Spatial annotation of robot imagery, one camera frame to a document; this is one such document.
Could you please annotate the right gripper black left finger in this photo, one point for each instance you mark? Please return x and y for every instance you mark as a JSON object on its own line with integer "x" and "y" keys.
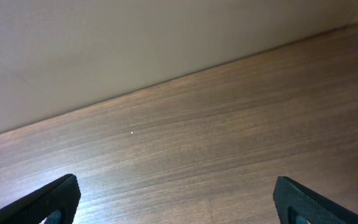
{"x": 55, "y": 202}

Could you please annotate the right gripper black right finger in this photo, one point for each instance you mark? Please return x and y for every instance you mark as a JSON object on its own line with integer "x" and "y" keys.
{"x": 296, "y": 203}

